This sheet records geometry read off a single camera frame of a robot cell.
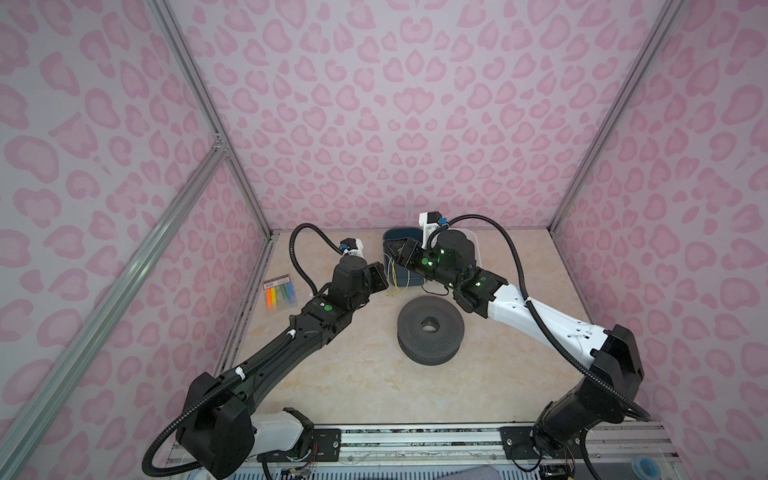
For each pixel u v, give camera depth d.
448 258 0.55
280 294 1.02
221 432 0.39
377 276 0.69
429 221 0.67
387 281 0.71
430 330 0.91
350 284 0.58
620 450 0.73
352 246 0.69
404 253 0.65
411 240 0.65
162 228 0.68
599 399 0.38
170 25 0.70
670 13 0.69
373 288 0.70
